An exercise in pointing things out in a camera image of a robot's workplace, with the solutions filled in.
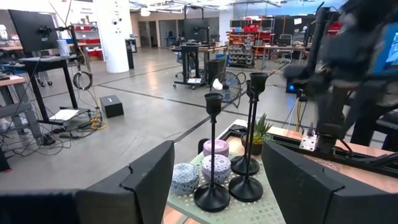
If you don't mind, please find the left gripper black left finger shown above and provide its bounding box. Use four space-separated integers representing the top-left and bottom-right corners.
0 139 175 224

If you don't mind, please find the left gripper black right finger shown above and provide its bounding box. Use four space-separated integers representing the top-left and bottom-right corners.
261 140 398 224

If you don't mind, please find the blue white patterned candle tin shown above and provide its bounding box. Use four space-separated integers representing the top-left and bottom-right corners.
170 162 200 196

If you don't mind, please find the black tall candlestick holder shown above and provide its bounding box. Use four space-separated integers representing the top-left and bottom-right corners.
230 79 261 177
193 92 231 213
228 72 270 203

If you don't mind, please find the white maroon floral candle tin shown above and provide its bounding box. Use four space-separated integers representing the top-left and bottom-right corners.
200 154 232 185

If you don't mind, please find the pink candle tin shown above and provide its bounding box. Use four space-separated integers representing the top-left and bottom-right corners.
203 139 230 158

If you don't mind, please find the green perforated metal shelf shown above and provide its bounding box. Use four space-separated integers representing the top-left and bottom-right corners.
166 152 287 224

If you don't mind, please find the potted green succulent plant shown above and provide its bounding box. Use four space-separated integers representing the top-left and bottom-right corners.
241 113 274 156

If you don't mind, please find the black box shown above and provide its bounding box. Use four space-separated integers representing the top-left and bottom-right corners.
99 95 125 119

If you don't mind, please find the white paper sheet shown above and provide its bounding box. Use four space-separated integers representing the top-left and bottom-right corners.
49 108 80 122

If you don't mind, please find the black computer tower blue light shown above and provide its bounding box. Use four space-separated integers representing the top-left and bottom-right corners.
285 77 301 94

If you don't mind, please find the black floor fan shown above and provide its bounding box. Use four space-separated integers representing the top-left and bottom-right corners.
210 71 247 108

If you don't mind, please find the grey metal table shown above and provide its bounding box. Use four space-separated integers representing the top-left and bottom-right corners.
0 74 44 147

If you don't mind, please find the black narrow cabinet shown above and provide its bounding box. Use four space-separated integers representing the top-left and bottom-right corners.
125 38 138 70

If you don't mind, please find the black standing desk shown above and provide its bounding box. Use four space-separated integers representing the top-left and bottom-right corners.
17 54 94 127
170 43 229 90

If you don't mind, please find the wooden top workbench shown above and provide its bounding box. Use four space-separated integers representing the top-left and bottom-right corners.
252 44 306 71

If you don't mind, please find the white cup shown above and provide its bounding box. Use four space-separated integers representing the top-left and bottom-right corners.
57 39 70 57

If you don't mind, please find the parts bin rack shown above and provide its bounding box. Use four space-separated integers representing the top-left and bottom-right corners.
228 30 256 68

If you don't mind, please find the black monitor on stand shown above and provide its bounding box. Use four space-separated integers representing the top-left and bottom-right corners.
8 9 60 53
183 17 210 43

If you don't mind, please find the silver metal bracket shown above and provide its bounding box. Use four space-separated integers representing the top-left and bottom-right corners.
300 132 318 152

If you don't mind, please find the yellow floor cable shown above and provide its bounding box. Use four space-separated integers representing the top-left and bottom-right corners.
90 116 109 131

